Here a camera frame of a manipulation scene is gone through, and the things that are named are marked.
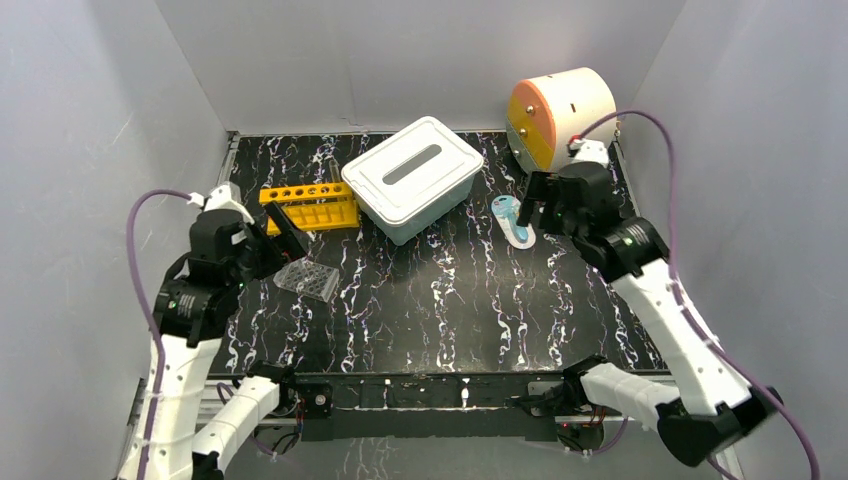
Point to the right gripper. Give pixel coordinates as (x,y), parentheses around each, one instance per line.
(538,188)

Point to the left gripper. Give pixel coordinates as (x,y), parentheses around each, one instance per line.
(266,245)

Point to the clear plastic well rack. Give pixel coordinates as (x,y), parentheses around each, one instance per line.
(307,278)

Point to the yellow test tube rack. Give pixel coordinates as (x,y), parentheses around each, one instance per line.
(315,207)

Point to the amber glass test tube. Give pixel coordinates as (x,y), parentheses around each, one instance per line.
(335,171)

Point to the teal plastic bin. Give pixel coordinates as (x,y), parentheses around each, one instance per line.
(404,214)

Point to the white plastic bin lid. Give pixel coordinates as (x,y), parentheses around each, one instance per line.
(424,150)

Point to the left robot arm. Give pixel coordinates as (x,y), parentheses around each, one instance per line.
(198,296)

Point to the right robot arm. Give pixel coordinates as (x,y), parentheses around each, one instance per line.
(710,405)

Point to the blue tool in blister pack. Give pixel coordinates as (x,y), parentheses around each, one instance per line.
(506,209)

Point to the white cylindrical drawer cabinet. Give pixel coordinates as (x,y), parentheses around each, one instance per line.
(545,112)

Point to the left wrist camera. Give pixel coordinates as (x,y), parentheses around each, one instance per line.
(221,206)

